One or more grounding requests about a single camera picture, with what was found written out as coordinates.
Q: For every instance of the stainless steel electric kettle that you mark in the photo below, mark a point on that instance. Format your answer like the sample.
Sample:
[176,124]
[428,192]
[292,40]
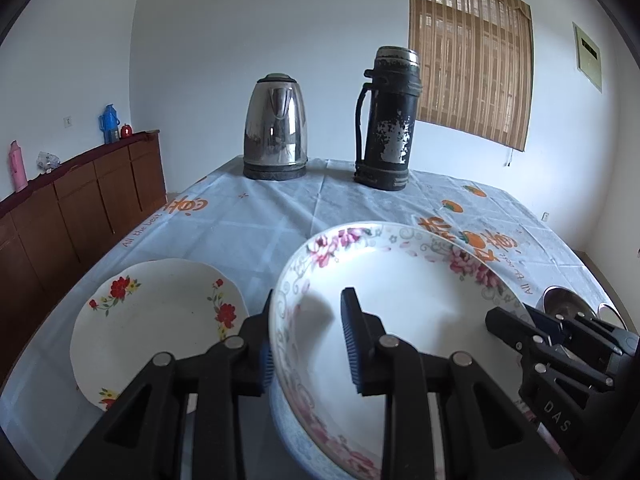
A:
[275,133]

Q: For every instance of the white plate blue pattern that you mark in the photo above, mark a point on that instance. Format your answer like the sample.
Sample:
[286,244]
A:
[295,440]

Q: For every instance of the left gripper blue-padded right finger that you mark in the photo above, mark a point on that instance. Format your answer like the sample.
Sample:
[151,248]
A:
[444,417]

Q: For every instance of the black thermos flask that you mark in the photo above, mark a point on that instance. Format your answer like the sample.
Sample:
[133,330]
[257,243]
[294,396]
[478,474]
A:
[384,119]

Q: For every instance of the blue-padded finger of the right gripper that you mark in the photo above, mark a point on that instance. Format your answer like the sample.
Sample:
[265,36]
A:
[515,332]
[560,328]

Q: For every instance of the light blue printed tablecloth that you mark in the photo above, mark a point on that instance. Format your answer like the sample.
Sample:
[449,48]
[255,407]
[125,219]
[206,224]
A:
[248,229]

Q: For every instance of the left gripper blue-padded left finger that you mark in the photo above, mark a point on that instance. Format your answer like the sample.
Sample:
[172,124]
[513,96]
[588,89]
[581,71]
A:
[141,435]

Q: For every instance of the white plate red flowers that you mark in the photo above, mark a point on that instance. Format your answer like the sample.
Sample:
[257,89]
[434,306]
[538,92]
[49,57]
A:
[169,305]

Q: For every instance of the small red object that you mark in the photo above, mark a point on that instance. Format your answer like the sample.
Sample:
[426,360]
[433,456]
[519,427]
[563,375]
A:
[126,131]

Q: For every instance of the brown wooden sideboard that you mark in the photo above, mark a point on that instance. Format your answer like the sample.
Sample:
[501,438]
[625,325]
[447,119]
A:
[64,222]

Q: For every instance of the stainless steel bowl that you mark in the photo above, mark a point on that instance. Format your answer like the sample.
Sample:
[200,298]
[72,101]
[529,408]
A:
[559,301]

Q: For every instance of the white bowl pink flowers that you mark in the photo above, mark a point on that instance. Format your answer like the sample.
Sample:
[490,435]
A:
[426,289]

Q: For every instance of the blue thermos jug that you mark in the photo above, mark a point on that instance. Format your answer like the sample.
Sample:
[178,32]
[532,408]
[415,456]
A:
[109,124]

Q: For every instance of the bamboo window blind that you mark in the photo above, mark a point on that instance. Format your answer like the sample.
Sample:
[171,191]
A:
[477,64]

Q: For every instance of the white enamel bowl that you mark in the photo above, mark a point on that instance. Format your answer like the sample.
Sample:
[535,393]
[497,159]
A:
[608,313]

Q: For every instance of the pink thermos bottle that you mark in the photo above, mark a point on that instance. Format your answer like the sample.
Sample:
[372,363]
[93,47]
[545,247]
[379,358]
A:
[17,168]

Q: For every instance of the crumpled plastic bag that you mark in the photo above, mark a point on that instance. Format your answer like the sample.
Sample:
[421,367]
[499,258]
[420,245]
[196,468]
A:
[47,162]

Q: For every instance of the green wall panel box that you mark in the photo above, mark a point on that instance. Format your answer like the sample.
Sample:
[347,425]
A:
[588,57]

